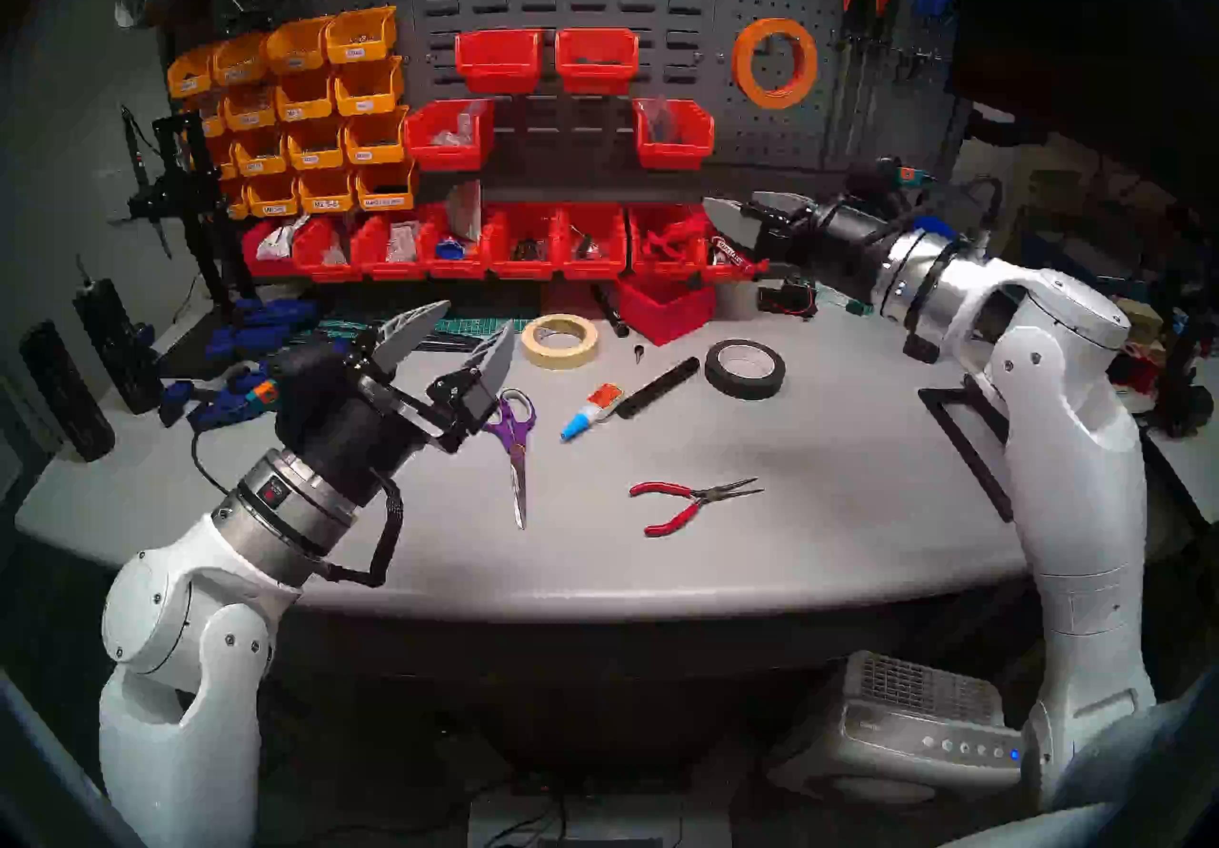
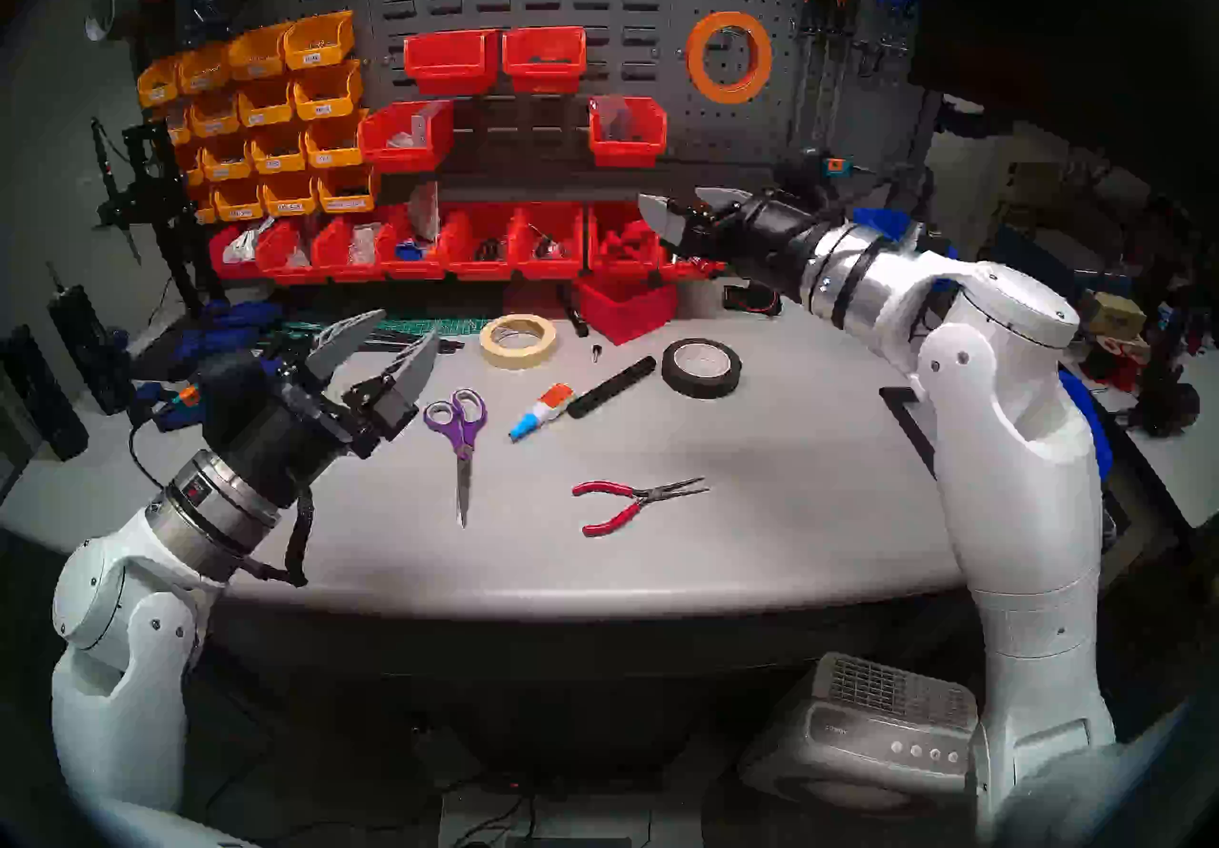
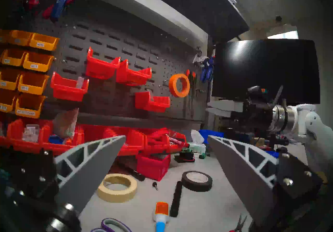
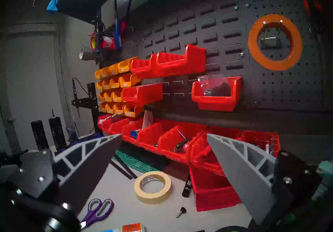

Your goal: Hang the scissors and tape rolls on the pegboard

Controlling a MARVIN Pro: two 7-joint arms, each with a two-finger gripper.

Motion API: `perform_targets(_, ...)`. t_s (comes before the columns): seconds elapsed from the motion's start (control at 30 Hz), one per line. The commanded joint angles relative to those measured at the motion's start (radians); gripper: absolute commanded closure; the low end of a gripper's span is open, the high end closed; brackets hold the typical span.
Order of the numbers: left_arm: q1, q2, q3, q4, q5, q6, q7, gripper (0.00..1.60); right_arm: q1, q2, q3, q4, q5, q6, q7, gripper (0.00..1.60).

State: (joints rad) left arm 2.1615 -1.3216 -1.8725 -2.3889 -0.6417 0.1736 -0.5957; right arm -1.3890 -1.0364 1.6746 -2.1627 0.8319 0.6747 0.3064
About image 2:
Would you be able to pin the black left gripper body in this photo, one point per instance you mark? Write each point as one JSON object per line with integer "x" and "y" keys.
{"x": 276, "y": 427}

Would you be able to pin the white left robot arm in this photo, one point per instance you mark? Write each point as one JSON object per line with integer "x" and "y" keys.
{"x": 124, "y": 665}

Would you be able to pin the glue bottle with blue cap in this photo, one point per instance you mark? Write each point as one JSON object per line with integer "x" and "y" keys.
{"x": 548, "y": 403}

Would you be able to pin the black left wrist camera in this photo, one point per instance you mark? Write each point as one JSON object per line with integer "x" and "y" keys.
{"x": 205, "y": 384}

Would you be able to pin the black plastic tube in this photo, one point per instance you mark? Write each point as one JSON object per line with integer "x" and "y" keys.
{"x": 609, "y": 389}

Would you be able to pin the long black rod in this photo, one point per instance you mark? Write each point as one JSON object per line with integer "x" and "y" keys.
{"x": 448, "y": 343}

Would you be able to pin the orange bin labelled M4X4X6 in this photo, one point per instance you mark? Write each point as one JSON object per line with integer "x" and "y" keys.
{"x": 214, "y": 124}

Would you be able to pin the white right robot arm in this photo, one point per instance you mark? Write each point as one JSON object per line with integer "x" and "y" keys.
{"x": 1029, "y": 522}

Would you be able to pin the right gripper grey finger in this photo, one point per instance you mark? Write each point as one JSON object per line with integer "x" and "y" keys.
{"x": 662, "y": 222}
{"x": 724, "y": 197}

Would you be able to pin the clear bag of dark parts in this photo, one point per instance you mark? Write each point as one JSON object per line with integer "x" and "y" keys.
{"x": 614, "y": 118}

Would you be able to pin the green cutting mat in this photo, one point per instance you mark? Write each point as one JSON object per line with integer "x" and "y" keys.
{"x": 448, "y": 324}

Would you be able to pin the orange tape roll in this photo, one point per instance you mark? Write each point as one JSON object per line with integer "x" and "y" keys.
{"x": 700, "y": 60}

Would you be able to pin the black soldering stand frame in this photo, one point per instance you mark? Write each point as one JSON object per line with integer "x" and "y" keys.
{"x": 157, "y": 189}

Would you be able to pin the black slotted cylinder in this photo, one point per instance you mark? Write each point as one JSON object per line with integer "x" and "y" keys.
{"x": 38, "y": 399}
{"x": 90, "y": 341}

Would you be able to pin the small orange parts bin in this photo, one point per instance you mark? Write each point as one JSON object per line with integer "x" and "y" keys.
{"x": 193, "y": 170}
{"x": 171, "y": 115}
{"x": 205, "y": 213}

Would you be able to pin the orange bin labelled M2.5-5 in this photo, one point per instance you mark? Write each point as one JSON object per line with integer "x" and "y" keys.
{"x": 289, "y": 206}

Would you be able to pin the red bin holding clear bags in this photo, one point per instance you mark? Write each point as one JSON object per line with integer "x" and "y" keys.
{"x": 400, "y": 159}

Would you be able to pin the orange bin labelled M3X8 BAD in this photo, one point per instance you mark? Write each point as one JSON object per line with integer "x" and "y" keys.
{"x": 202, "y": 79}

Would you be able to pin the clear bag of screws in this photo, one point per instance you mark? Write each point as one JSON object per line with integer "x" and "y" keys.
{"x": 364, "y": 244}
{"x": 414, "y": 127}

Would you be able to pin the small cardboard box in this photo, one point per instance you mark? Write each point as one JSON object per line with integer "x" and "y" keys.
{"x": 1109, "y": 315}

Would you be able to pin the orange bin labelled M2.5-6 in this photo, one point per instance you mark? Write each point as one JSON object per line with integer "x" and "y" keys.
{"x": 238, "y": 211}

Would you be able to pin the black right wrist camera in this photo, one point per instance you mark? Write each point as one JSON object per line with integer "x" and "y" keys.
{"x": 819, "y": 170}

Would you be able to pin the orange bin labelled M3-4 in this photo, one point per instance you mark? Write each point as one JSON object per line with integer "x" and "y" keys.
{"x": 324, "y": 105}

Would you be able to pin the red bin holding red tools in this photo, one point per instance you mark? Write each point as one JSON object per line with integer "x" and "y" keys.
{"x": 614, "y": 266}

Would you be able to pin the orange bin labelled M3-6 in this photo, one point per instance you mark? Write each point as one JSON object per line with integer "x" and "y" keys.
{"x": 329, "y": 156}

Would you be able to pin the orange bin labelled M3-12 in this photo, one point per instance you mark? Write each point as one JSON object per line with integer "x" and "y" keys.
{"x": 224, "y": 170}

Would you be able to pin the black tape roll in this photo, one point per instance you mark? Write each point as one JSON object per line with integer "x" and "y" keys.
{"x": 678, "y": 375}

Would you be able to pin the blue plastic part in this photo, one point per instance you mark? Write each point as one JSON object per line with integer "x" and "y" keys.
{"x": 409, "y": 251}

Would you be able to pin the red storage bin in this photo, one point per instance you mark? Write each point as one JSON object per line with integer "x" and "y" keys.
{"x": 452, "y": 75}
{"x": 229, "y": 270}
{"x": 286, "y": 273}
{"x": 409, "y": 269}
{"x": 619, "y": 308}
{"x": 348, "y": 272}
{"x": 548, "y": 268}
{"x": 545, "y": 77}
{"x": 476, "y": 269}

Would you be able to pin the grey duct tape roll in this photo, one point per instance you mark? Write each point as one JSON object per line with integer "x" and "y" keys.
{"x": 119, "y": 13}

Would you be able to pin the orange bin labelled M4-6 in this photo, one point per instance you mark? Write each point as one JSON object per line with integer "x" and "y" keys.
{"x": 265, "y": 115}

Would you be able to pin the blue spring clamp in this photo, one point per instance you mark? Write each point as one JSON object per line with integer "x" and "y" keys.
{"x": 243, "y": 315}
{"x": 219, "y": 343}
{"x": 157, "y": 408}

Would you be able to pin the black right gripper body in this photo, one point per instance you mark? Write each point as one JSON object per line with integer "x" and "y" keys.
{"x": 752, "y": 241}

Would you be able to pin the orange bin labelled M3-8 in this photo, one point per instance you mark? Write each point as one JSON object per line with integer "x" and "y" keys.
{"x": 276, "y": 160}

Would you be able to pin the orange bin labelled M4-0.7X6 HEX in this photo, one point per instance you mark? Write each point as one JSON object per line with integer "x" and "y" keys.
{"x": 345, "y": 202}

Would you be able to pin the black marker pen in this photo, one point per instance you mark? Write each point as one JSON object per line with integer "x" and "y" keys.
{"x": 574, "y": 315}

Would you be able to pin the black battery holder module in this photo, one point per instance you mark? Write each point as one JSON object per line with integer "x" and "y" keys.
{"x": 752, "y": 299}

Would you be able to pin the beige masking tape roll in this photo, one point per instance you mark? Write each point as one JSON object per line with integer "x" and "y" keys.
{"x": 519, "y": 361}

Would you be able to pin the black triangular frame stand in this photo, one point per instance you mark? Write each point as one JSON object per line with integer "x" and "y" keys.
{"x": 905, "y": 418}

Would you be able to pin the white Coway air purifier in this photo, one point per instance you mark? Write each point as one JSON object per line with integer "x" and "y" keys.
{"x": 857, "y": 741}

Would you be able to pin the double prong metal hook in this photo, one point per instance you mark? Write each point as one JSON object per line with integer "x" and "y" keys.
{"x": 733, "y": 41}

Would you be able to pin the orange bin labelled M3X5X4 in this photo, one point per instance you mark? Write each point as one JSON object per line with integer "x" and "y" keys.
{"x": 157, "y": 89}

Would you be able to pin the black soldering iron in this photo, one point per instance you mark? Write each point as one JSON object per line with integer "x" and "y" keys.
{"x": 109, "y": 179}

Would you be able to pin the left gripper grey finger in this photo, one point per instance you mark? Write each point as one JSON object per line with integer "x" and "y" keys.
{"x": 414, "y": 375}
{"x": 343, "y": 346}

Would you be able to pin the black desk device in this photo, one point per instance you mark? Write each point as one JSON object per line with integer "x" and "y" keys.
{"x": 1167, "y": 399}

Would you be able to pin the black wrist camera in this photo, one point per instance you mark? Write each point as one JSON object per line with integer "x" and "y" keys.
{"x": 205, "y": 384}
{"x": 819, "y": 170}

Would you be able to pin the white side table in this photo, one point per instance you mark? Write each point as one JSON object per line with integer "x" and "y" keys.
{"x": 1181, "y": 465}

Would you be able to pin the black monitor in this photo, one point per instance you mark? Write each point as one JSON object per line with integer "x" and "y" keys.
{"x": 1048, "y": 18}

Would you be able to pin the orange bin labelled M3X6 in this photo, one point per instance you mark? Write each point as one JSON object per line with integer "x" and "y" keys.
{"x": 314, "y": 51}

